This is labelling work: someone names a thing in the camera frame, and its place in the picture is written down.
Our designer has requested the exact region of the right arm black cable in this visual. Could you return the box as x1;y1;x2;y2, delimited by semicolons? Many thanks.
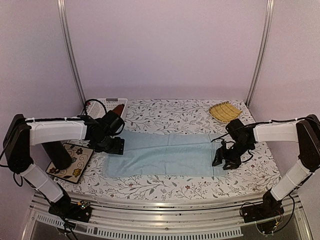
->
211;119;301;143

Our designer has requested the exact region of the floral patterned table mat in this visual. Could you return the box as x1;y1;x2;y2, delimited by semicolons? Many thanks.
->
57;99;281;201

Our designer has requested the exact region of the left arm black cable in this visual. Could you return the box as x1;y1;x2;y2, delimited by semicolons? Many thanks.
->
83;98;107;118

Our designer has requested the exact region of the aluminium frame post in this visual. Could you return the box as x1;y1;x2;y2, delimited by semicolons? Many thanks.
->
56;0;86;104
244;0;275;106

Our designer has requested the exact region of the white perforated plastic basket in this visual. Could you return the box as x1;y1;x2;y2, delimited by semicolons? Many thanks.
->
86;98;128;120

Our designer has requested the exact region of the woven bamboo tray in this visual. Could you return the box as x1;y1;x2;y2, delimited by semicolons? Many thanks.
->
208;101;242;124

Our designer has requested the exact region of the floral square ceramic plate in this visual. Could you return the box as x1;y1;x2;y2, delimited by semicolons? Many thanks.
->
46;142;94;184

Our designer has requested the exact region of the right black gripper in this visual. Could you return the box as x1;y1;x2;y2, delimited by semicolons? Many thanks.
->
213;140;254;170

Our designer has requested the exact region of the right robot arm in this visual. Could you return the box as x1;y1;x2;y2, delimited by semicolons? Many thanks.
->
212;114;320;218

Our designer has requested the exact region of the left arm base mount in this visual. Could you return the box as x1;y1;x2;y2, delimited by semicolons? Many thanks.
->
48;200;93;223

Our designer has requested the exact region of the front aluminium rail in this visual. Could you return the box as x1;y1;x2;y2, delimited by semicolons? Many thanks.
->
22;193;313;240

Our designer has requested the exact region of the black cylindrical cup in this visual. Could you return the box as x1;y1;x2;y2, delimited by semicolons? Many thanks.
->
41;141;72;170

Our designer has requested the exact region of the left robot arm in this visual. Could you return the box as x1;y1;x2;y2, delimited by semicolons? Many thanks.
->
1;110;125;217

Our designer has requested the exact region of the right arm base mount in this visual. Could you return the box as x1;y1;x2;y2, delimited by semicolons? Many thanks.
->
239;201;284;223

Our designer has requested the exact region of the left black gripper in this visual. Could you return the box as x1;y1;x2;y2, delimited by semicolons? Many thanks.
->
93;133;125;155

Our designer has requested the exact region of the left aluminium frame post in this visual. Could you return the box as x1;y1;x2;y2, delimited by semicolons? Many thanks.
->
56;0;86;104

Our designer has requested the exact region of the right aluminium frame post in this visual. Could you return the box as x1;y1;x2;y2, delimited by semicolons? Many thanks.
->
244;0;275;106

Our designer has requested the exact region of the dark red towel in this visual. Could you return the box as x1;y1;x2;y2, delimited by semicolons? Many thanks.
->
112;104;125;119

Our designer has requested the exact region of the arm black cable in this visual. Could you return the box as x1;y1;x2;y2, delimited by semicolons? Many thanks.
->
83;98;107;118
211;119;301;143

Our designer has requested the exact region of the light blue towel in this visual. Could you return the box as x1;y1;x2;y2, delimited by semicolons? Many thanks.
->
103;130;227;178

